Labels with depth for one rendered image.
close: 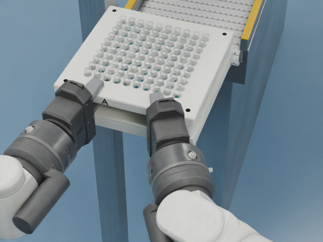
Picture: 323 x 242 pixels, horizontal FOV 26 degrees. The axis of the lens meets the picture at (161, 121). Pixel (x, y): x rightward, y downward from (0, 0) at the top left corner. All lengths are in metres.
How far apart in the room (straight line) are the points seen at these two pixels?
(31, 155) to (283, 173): 1.56
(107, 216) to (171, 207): 1.02
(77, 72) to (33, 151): 0.22
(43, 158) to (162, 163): 0.17
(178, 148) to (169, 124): 0.05
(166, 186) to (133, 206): 1.37
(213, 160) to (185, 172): 0.97
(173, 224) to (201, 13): 0.79
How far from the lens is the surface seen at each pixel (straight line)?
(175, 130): 1.03
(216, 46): 1.24
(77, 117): 1.08
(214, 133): 1.87
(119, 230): 1.98
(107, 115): 1.17
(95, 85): 1.14
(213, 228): 0.89
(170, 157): 1.00
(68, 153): 1.05
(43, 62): 2.91
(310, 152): 2.56
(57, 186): 1.01
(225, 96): 1.77
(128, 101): 1.13
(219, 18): 1.61
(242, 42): 1.50
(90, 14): 1.47
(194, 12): 1.62
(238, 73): 1.58
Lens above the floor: 1.83
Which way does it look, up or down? 44 degrees down
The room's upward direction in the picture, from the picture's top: straight up
